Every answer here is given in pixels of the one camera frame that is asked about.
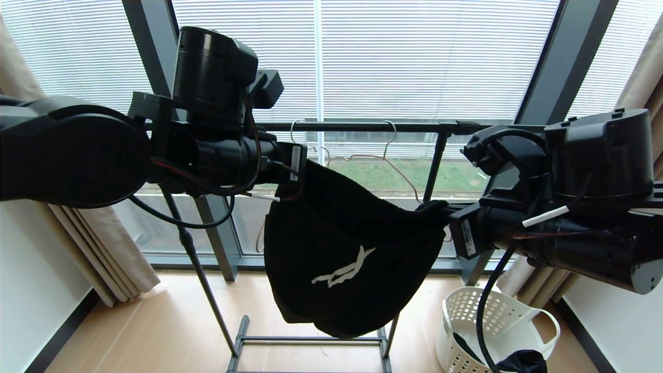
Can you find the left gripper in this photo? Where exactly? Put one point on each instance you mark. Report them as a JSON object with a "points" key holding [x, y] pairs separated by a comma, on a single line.
{"points": [[228, 160]]}

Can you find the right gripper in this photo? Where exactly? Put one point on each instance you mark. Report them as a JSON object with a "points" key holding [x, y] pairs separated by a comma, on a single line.
{"points": [[595, 243]]}

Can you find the pink clothes hanger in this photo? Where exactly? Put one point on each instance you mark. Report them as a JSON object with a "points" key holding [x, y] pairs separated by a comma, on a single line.
{"points": [[384, 154], [292, 132]]}

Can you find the black shorts with white print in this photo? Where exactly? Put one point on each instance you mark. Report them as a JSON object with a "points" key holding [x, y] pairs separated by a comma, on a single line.
{"points": [[352, 223]]}

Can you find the black shirt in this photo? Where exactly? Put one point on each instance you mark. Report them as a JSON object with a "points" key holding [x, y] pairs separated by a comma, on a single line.
{"points": [[523, 362]]}

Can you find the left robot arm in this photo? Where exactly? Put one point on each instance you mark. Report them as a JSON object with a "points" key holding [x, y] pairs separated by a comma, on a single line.
{"points": [[67, 155]]}

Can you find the white laundry basket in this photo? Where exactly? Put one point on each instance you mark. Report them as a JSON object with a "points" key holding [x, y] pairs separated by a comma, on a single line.
{"points": [[497, 311]]}

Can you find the black clothes rack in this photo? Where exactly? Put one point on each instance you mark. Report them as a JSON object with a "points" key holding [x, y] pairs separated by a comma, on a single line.
{"points": [[362, 126]]}

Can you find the beige curtain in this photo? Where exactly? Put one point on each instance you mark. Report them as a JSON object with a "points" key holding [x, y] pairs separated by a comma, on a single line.
{"points": [[114, 259], [642, 77]]}

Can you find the window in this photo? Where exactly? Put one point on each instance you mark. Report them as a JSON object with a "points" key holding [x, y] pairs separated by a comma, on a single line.
{"points": [[414, 62]]}

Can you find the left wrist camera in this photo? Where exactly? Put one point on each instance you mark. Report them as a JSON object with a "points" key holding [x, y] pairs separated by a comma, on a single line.
{"points": [[267, 88]]}

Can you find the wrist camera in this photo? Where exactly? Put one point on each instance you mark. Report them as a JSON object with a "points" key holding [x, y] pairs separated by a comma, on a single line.
{"points": [[497, 150], [267, 88]]}

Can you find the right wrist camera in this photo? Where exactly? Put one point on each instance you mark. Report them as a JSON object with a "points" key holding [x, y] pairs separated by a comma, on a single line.
{"points": [[497, 150]]}

